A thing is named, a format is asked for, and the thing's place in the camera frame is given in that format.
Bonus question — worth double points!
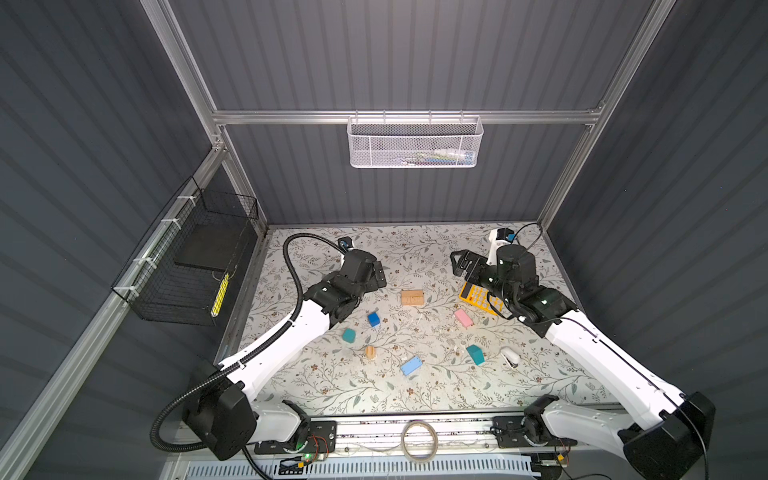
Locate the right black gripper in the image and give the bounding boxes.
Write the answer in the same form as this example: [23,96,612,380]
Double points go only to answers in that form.
[450,249,514,310]

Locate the natural wood block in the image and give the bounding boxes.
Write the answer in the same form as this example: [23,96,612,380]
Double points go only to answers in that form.
[401,290,425,307]

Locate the light blue block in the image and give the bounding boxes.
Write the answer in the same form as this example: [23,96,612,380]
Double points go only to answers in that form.
[400,356,423,377]

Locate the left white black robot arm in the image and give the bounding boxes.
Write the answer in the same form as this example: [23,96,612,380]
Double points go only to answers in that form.
[182,249,386,460]

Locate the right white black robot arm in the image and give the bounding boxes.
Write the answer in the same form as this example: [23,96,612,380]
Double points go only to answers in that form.
[450,242,716,479]

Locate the dark blue cube block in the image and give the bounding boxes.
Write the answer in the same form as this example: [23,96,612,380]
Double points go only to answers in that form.
[367,312,381,327]

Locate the pink block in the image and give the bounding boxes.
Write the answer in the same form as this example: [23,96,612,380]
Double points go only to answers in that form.
[454,309,474,328]

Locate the teal cube block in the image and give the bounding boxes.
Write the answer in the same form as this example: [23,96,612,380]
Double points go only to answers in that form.
[342,328,356,344]

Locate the teal green block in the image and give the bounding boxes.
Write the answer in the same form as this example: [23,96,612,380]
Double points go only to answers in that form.
[466,345,485,366]

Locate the yellow calculator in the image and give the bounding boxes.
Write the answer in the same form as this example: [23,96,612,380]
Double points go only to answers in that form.
[459,282,504,315]

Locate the small white device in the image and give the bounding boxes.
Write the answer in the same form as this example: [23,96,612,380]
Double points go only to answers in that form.
[500,347,521,368]

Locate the markers in white basket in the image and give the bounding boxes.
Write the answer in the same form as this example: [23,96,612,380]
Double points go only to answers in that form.
[396,149,477,167]

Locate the yellow marker pen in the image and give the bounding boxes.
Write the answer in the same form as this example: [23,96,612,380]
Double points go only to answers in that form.
[210,272,230,318]

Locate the black pad in basket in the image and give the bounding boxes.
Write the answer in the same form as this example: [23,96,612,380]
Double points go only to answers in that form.
[174,224,248,273]

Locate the clear tape roll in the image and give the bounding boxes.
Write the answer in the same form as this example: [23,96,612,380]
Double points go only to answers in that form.
[400,420,439,464]

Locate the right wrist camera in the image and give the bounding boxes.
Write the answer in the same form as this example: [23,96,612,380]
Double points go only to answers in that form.
[486,227,516,266]

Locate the white wire mesh basket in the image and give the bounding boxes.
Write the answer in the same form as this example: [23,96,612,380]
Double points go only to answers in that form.
[346,116,484,169]

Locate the black wire basket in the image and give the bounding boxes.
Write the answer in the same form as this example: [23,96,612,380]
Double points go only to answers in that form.
[112,178,260,327]

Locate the black corrugated cable hose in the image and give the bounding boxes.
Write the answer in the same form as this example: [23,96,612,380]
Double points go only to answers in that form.
[149,232,346,480]

